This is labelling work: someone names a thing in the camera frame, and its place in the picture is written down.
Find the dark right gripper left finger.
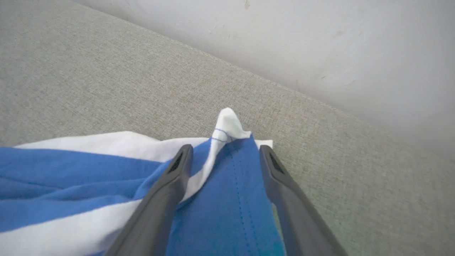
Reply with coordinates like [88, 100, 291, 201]
[105, 144, 194, 256]

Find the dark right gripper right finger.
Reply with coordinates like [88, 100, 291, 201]
[259, 144, 349, 256]

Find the blue white garment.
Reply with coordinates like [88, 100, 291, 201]
[0, 107, 287, 256]

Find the grey-green fabric sofa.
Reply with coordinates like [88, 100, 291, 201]
[0, 0, 455, 256]

